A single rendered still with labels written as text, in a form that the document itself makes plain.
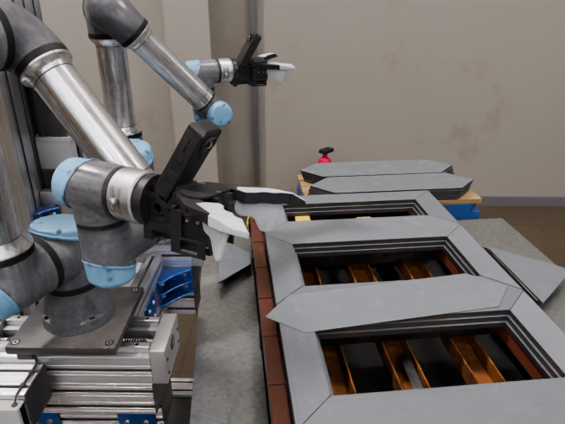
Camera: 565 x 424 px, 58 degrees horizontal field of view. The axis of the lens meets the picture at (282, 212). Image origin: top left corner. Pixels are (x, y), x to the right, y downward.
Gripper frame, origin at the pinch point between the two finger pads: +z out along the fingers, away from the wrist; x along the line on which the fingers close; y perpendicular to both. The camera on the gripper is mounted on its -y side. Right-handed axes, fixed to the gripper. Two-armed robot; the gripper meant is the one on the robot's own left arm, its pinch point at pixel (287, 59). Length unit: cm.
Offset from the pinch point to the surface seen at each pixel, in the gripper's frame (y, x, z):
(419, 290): 50, 69, 14
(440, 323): 51, 82, 12
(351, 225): 57, 24, 20
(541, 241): 151, -30, 225
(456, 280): 50, 70, 29
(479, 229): 67, 32, 79
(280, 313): 51, 62, -28
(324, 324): 50, 71, -19
